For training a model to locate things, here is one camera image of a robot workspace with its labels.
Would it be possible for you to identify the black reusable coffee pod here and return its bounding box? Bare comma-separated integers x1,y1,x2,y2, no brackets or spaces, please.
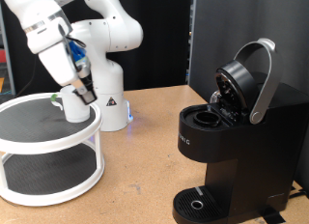
76,87,98,106

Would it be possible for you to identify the grey slanted frame post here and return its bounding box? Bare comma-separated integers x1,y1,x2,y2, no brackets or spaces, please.
0,3,16,96

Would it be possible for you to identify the white two-tier turntable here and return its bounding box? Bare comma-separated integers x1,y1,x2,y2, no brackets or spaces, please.
0,92,106,208

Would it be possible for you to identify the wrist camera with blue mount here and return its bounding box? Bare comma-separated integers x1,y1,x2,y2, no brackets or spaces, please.
66,40,93,79

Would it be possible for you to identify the Keurig lid with silver handle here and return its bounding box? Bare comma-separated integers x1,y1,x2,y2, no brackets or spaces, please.
213,37,284,126

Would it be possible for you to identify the black Keurig drip tray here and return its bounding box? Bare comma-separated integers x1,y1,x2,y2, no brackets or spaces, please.
172,185,227,224

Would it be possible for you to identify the aluminium frame post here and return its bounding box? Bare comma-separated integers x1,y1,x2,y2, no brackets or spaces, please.
185,0,197,86

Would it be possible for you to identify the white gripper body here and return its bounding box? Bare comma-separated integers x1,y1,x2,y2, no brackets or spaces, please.
38,40,81,88

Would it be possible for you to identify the black Keurig coffee machine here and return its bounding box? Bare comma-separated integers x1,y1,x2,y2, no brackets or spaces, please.
172,37,309,224

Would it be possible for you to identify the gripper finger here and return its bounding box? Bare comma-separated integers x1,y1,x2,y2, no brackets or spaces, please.
82,76,95,92
70,78,87,96

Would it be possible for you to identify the black camera cable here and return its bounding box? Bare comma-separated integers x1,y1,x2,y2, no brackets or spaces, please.
57,24,87,70

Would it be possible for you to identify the white mug with green tape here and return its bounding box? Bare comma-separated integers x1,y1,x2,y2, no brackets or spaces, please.
50,84,92,124

